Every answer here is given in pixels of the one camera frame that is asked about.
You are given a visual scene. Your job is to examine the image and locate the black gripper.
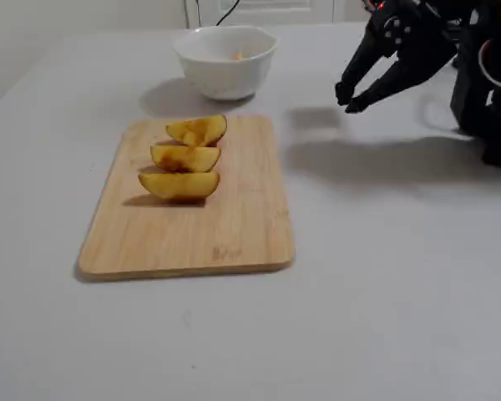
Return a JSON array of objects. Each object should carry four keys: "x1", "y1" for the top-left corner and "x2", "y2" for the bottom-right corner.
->
[{"x1": 335, "y1": 0, "x2": 460, "y2": 114}]

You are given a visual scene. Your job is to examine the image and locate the wooden cutting board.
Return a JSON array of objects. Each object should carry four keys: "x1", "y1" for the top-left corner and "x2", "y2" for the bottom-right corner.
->
[{"x1": 77, "y1": 114, "x2": 296, "y2": 282}]

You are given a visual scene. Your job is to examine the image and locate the white ceramic bowl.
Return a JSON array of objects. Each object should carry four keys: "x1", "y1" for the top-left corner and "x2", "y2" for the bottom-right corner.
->
[{"x1": 172, "y1": 24, "x2": 279, "y2": 102}]

